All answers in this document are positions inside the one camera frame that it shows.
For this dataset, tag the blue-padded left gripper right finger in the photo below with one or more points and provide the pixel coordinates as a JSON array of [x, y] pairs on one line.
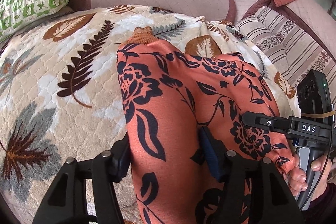
[[252, 192]]

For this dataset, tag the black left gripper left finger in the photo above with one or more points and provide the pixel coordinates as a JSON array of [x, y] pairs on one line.
[[83, 191]]

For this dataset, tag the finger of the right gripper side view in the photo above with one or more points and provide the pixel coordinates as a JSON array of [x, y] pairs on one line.
[[267, 123]]

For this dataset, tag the orange black floral garment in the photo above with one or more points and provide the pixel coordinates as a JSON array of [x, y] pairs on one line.
[[167, 95]]

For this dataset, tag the person's right hand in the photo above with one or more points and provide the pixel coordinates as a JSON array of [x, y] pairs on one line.
[[297, 177]]

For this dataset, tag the striped floral pillow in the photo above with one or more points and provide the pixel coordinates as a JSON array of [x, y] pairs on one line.
[[289, 48]]

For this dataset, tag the leaf-patterned beige blanket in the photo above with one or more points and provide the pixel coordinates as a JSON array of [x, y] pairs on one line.
[[60, 94]]

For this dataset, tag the pink quilted cover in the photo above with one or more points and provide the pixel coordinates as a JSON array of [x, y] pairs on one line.
[[307, 14]]

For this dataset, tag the black tracker camera box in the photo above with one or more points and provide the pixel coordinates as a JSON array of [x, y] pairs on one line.
[[314, 97]]

